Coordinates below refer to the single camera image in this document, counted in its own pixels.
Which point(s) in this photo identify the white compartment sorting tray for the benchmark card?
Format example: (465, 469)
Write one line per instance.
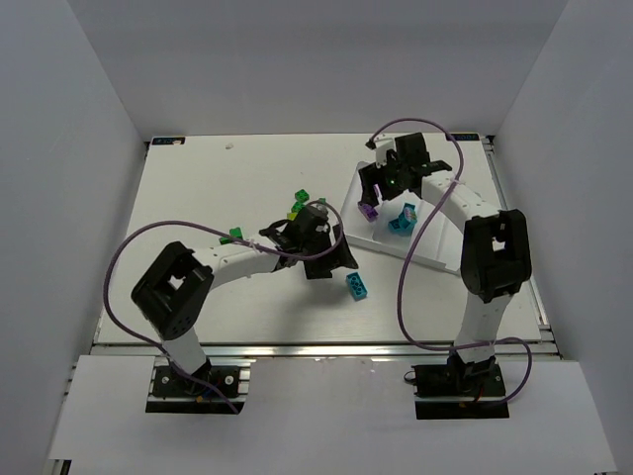
(440, 246)

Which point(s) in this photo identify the blue label corner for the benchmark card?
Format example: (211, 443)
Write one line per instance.
(466, 137)
(158, 141)

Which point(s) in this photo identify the teal square lego brick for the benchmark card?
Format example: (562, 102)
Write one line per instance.
(395, 228)

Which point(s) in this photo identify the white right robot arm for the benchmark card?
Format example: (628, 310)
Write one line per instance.
(495, 254)

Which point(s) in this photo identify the green lego brick top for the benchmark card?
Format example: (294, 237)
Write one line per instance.
(302, 196)

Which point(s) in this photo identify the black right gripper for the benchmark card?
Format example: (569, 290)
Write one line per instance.
(375, 179)

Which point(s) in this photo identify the teal long lego brick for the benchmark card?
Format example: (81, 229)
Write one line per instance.
(356, 286)

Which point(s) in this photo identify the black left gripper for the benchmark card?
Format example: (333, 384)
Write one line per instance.
(326, 255)

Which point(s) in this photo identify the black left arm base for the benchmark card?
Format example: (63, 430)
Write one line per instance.
(219, 390)

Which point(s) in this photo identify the green slanted lego brick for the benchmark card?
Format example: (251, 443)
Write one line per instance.
(233, 235)

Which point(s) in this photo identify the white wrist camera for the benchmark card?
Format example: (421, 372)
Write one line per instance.
(385, 152)
(323, 211)

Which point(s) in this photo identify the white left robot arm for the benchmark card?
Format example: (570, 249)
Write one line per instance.
(172, 291)

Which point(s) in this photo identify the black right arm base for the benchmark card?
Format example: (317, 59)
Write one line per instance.
(456, 390)

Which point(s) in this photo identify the blue label left corner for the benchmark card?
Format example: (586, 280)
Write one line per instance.
(158, 141)

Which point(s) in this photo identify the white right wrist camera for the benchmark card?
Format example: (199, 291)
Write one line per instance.
(385, 152)

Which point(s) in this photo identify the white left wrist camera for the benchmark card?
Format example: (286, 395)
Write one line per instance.
(323, 211)

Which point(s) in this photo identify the blue label right corner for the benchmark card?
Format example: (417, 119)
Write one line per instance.
(466, 137)

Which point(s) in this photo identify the purple lego brick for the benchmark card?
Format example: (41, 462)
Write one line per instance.
(368, 212)

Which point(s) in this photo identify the blue decorated lego brick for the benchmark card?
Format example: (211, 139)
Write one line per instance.
(407, 217)

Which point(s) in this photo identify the green lego brick middle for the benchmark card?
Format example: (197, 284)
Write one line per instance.
(297, 207)

